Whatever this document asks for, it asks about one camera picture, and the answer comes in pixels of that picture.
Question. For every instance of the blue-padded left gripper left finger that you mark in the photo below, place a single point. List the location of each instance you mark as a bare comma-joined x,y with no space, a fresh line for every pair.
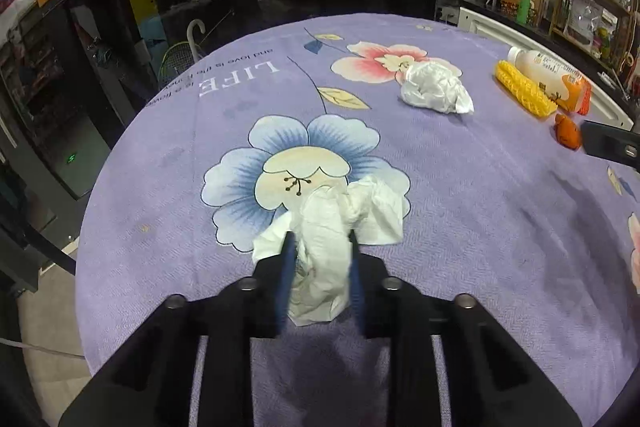
188,363

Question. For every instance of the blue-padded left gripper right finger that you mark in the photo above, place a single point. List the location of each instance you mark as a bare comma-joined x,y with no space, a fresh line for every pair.
449,357

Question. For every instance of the orange-white drink bottle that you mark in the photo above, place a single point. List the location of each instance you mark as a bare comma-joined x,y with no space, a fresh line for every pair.
563,84

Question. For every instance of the yellow foam fruit net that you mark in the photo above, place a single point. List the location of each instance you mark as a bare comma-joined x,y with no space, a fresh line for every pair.
524,90

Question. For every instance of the white tissue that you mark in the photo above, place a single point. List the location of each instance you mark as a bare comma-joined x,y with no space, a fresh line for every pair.
434,86
369,207

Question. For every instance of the white long desk drawer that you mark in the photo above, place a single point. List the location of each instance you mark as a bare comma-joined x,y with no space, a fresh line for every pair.
606,107

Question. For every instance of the wooden shelf rack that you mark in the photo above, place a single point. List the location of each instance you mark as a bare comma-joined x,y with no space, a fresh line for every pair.
604,29

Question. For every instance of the green bottle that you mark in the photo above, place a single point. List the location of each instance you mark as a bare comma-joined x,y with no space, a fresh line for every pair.
523,11

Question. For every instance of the purple floral tablecloth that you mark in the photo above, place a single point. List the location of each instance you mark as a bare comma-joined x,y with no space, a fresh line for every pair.
497,208

